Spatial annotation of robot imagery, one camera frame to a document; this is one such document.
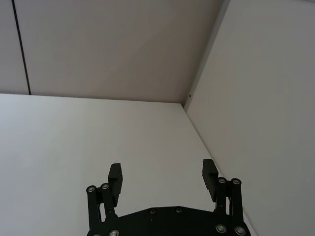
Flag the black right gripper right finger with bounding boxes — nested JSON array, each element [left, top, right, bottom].
[[201, 158, 245, 224]]

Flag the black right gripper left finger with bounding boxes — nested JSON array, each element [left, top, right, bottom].
[[86, 163, 123, 231]]

